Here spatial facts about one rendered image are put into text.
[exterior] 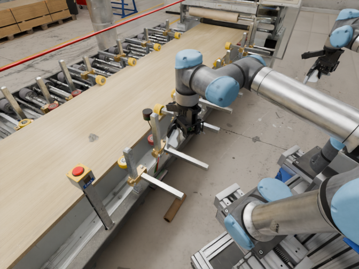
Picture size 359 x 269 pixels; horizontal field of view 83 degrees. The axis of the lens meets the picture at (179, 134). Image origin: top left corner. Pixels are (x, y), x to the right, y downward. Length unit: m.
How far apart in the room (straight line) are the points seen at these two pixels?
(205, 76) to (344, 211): 0.38
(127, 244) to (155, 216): 0.33
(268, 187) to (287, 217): 0.25
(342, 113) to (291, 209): 0.23
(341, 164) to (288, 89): 0.41
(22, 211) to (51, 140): 0.51
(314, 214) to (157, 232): 1.65
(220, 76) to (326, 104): 0.24
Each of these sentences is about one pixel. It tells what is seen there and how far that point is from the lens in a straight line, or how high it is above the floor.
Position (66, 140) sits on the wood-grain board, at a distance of 1.59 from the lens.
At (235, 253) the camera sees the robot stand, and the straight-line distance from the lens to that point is 1.79.
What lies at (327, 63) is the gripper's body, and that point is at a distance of 1.27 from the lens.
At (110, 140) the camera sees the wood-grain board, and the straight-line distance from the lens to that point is 1.46.
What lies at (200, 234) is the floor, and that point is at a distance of 2.02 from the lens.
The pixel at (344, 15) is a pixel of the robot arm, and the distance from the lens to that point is 1.22.
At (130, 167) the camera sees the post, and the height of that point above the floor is 0.97.
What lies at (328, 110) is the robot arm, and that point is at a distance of 0.54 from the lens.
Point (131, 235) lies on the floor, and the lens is 2.05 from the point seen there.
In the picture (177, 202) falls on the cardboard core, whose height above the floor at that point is 0.08.
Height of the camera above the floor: 1.89
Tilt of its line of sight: 44 degrees down
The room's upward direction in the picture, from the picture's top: straight up
